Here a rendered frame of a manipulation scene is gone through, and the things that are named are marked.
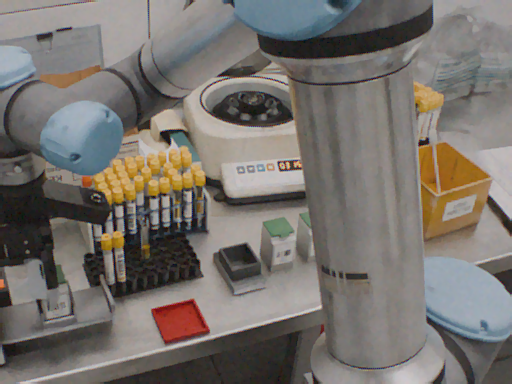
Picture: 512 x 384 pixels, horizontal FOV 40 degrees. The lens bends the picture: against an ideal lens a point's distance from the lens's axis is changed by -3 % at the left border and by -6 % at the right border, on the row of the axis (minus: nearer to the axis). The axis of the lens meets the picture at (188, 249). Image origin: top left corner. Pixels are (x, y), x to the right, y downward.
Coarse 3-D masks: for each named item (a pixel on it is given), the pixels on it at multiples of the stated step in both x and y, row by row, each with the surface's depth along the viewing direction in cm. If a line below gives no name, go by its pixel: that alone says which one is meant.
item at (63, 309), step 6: (60, 288) 97; (66, 288) 97; (60, 294) 96; (66, 294) 97; (42, 300) 96; (60, 300) 97; (66, 300) 97; (42, 306) 97; (48, 306) 97; (60, 306) 98; (66, 306) 98; (48, 312) 98; (54, 312) 98; (60, 312) 99; (66, 312) 99; (48, 318) 98; (54, 318) 99
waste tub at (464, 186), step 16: (448, 144) 125; (432, 160) 127; (448, 160) 126; (464, 160) 122; (432, 176) 130; (448, 176) 127; (464, 176) 123; (480, 176) 120; (432, 192) 114; (448, 192) 114; (464, 192) 116; (480, 192) 118; (432, 208) 115; (448, 208) 117; (464, 208) 119; (480, 208) 121; (432, 224) 117; (448, 224) 119; (464, 224) 122
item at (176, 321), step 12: (192, 300) 108; (156, 312) 107; (168, 312) 107; (180, 312) 107; (192, 312) 107; (156, 324) 105; (168, 324) 105; (180, 324) 105; (192, 324) 105; (204, 324) 104; (168, 336) 103; (180, 336) 102; (192, 336) 103
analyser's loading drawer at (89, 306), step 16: (96, 288) 105; (32, 304) 102; (80, 304) 103; (96, 304) 103; (112, 304) 100; (0, 320) 100; (16, 320) 100; (32, 320) 100; (64, 320) 99; (80, 320) 100; (96, 320) 100; (112, 320) 102; (0, 336) 98; (16, 336) 98; (32, 336) 98
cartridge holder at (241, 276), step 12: (216, 252) 115; (228, 252) 113; (240, 252) 114; (252, 252) 112; (216, 264) 114; (228, 264) 110; (240, 264) 113; (252, 264) 110; (228, 276) 111; (240, 276) 110; (252, 276) 111; (240, 288) 109; (252, 288) 110
